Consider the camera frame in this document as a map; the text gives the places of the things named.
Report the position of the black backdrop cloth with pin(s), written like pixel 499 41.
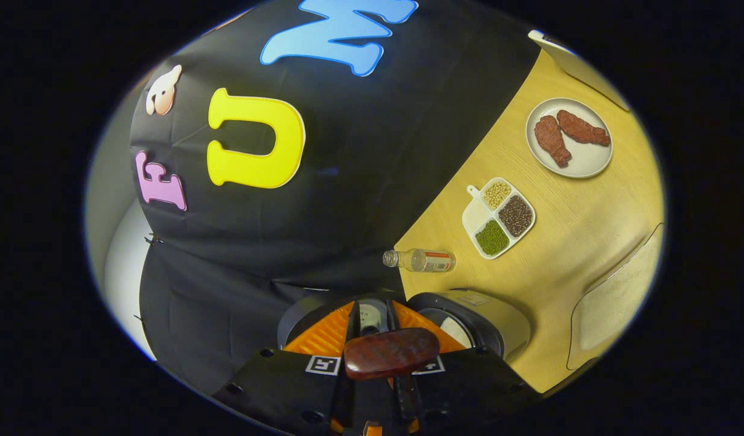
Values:
pixel 347 181

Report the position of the green mung beans pile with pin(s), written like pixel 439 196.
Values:
pixel 491 237

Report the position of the brown meat piece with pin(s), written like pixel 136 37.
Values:
pixel 551 140
pixel 582 128

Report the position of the white round plate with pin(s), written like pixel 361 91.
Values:
pixel 583 160

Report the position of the dark beans pile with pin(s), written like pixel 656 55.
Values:
pixel 516 215

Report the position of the dark grey rice cooker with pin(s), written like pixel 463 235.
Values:
pixel 499 321

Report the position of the white divided dish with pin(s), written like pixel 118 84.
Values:
pixel 477 215

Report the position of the small glass bottle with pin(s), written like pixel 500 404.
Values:
pixel 420 260

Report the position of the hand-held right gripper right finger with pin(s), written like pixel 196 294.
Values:
pixel 468 387

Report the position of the white toaster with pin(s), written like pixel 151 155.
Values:
pixel 577 66

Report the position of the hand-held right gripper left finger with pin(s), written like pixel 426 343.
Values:
pixel 350 321

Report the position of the yellow beans pile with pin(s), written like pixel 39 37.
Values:
pixel 497 194

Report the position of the dark wooden spoon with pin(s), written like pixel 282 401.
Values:
pixel 390 354

